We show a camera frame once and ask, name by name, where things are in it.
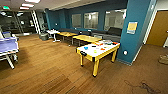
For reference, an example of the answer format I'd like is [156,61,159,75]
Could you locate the blue bowl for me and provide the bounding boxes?
[82,45,90,51]

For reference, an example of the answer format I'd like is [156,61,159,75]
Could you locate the yellow wooden table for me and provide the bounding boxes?
[71,33,104,48]
[56,30,80,44]

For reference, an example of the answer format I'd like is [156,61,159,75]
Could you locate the green bowl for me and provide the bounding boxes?
[92,49,99,55]

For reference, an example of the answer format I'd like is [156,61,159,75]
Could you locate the yellow air hockey table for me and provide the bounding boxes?
[75,39,121,79]

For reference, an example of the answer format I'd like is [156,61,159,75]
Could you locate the interior glass window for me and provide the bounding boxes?
[82,11,100,31]
[71,12,83,30]
[103,8,128,35]

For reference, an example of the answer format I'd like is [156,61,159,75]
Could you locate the dark sofa bench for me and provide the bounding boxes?
[92,26,123,43]

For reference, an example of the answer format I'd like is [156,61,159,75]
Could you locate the red bowl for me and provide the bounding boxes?
[111,41,120,46]

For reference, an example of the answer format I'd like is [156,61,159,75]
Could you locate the small white table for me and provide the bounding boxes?
[46,28,62,44]

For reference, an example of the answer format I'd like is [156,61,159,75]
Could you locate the white pillar outlet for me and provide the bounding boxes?
[122,49,129,56]

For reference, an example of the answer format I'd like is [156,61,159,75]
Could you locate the grey round ottoman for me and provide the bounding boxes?
[38,32,51,42]

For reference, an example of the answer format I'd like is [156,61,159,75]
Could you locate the ceiling light panel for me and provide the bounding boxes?
[24,0,42,5]
[18,6,31,11]
[21,2,36,9]

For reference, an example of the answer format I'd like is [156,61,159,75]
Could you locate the blue ping pong table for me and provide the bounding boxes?
[0,35,21,71]

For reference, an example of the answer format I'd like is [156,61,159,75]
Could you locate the tall wooden door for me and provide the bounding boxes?
[145,9,168,48]

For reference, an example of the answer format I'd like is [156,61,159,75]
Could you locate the green exit sign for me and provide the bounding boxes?
[2,5,11,11]

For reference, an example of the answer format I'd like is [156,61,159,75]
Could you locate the yellow wall poster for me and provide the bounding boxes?
[126,21,139,36]

